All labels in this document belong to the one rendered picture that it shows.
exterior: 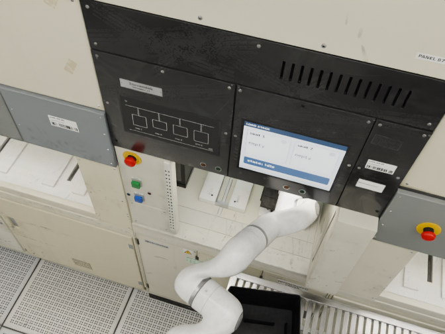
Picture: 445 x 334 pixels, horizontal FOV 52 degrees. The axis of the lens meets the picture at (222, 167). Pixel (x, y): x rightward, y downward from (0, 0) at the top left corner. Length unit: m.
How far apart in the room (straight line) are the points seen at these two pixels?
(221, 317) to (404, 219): 0.61
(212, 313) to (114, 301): 1.52
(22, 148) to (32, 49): 1.02
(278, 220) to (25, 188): 1.21
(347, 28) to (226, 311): 0.80
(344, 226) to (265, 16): 0.72
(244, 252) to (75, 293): 1.71
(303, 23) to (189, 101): 0.41
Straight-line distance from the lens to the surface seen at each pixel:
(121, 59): 1.25
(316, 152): 1.28
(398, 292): 2.02
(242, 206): 2.00
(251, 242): 1.34
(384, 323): 2.07
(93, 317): 2.80
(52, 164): 2.28
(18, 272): 3.02
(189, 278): 1.36
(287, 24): 1.02
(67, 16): 1.25
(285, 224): 1.50
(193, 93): 1.23
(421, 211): 1.43
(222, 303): 1.34
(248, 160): 1.37
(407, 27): 1.00
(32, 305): 2.92
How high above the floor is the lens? 2.60
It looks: 54 degrees down
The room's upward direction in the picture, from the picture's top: 4 degrees clockwise
